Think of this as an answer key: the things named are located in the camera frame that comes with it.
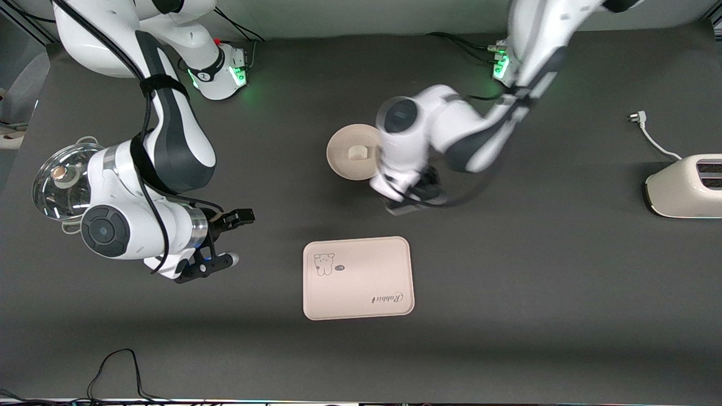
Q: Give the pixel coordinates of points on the round beige plate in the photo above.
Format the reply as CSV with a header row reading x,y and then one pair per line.
x,y
344,155

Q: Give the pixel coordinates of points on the small white bun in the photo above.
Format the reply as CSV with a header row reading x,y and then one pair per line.
x,y
357,153

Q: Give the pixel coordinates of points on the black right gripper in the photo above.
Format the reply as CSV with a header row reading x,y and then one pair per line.
x,y
219,224

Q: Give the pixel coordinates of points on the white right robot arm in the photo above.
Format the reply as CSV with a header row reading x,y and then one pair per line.
x,y
124,186

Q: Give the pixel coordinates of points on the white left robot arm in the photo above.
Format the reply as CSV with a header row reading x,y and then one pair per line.
x,y
428,124

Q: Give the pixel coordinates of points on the cream white toaster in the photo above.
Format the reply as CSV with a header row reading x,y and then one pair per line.
x,y
677,194

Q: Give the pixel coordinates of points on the beige rectangular rabbit tray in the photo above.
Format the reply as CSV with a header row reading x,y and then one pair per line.
x,y
361,282

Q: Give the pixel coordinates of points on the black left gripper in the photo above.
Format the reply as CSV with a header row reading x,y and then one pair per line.
x,y
427,188

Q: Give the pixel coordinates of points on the glass pot lid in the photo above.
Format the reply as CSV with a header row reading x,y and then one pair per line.
x,y
56,192

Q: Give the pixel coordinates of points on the pale green cooking pot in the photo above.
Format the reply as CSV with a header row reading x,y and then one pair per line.
x,y
65,224

